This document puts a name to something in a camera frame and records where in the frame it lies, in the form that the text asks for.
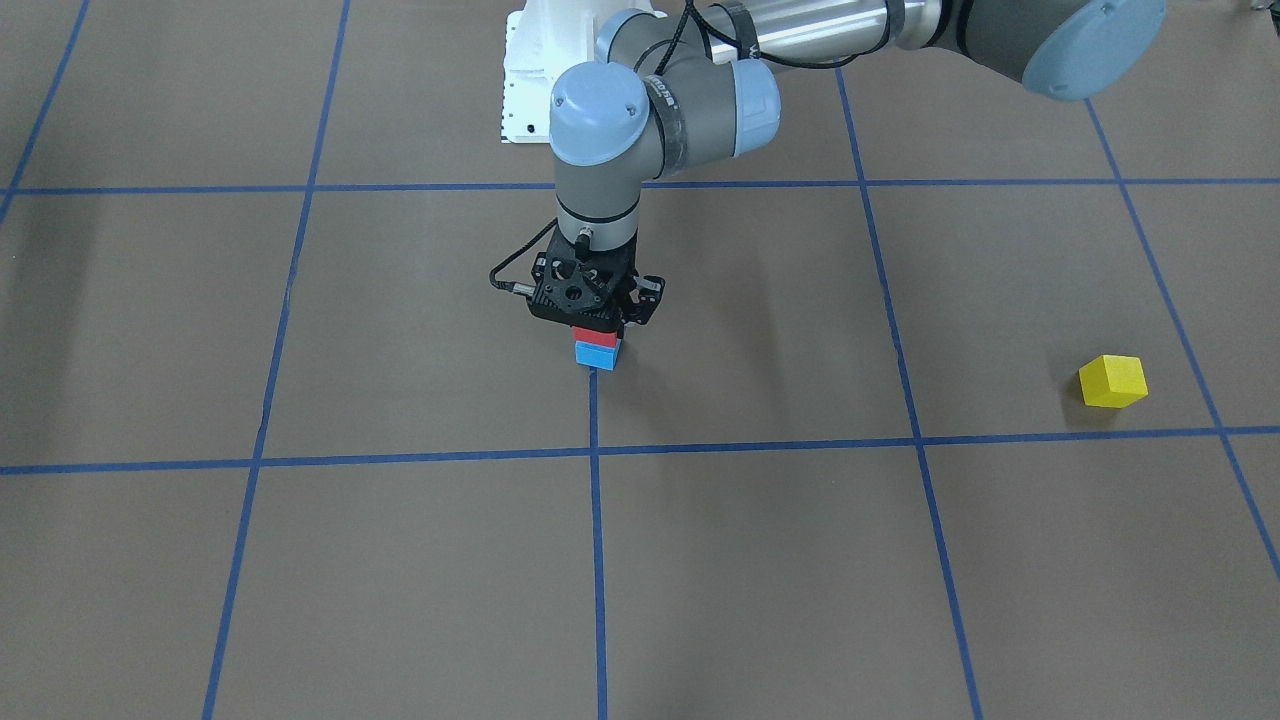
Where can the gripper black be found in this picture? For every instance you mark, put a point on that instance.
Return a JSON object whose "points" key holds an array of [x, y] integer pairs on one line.
{"points": [[651, 296]]}

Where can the red block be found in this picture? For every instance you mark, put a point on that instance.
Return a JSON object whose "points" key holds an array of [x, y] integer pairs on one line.
{"points": [[597, 338]]}

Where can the blue block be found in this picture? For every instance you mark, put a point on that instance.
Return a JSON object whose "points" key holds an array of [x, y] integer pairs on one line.
{"points": [[597, 356]]}

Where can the yellow block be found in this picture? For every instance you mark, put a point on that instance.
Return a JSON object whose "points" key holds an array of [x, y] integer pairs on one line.
{"points": [[1112, 381]]}

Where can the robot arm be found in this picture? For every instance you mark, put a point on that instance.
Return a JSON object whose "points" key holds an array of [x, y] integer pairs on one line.
{"points": [[663, 95]]}

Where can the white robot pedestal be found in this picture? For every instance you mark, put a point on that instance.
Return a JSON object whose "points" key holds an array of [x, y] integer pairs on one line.
{"points": [[543, 40]]}

